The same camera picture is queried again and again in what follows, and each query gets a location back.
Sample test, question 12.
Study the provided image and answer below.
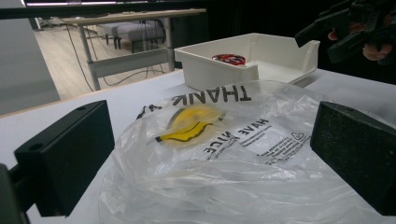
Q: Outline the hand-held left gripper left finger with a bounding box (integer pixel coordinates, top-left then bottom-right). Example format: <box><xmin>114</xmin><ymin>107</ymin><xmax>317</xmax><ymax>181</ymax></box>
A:
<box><xmin>13</xmin><ymin>99</ymin><xmax>116</xmax><ymax>217</ymax></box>

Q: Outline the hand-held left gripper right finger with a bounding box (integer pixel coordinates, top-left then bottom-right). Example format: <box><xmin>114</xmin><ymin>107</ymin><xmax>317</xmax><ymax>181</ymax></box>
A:
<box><xmin>309</xmin><ymin>101</ymin><xmax>396</xmax><ymax>217</ymax></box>

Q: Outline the red can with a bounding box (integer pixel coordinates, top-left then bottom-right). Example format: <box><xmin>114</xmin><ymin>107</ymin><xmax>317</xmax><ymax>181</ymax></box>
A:
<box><xmin>211</xmin><ymin>53</ymin><xmax>247</xmax><ymax>67</ymax></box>

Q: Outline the white plastic bin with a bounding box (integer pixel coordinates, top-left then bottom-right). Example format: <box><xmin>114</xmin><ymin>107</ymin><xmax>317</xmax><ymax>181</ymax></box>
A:
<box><xmin>173</xmin><ymin>32</ymin><xmax>321</xmax><ymax>91</ymax></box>

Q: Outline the clear printed plastic bag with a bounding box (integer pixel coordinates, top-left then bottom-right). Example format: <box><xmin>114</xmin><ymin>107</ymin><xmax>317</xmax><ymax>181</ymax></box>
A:
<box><xmin>98</xmin><ymin>79</ymin><xmax>396</xmax><ymax>224</ymax></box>

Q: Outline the white cabinet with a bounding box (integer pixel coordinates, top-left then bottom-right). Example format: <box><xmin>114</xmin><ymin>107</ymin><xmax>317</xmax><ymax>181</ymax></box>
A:
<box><xmin>0</xmin><ymin>0</ymin><xmax>62</xmax><ymax>117</ymax></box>

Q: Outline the white-legged desk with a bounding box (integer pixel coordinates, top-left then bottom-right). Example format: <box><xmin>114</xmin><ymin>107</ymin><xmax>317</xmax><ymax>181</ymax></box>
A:
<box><xmin>60</xmin><ymin>7</ymin><xmax>208</xmax><ymax>92</ymax></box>

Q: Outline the grey sofa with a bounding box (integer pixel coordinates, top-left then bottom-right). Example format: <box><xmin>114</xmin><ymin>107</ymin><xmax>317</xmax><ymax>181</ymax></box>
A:
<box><xmin>95</xmin><ymin>18</ymin><xmax>167</xmax><ymax>54</ymax></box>

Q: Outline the tangle of black floor cables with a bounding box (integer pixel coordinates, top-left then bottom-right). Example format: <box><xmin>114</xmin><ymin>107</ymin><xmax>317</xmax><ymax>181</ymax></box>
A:
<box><xmin>102</xmin><ymin>63</ymin><xmax>172</xmax><ymax>88</ymax></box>

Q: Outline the black frame bar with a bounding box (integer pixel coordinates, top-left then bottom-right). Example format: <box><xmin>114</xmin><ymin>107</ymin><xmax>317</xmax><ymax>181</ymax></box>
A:
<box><xmin>0</xmin><ymin>0</ymin><xmax>207</xmax><ymax>21</ymax></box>

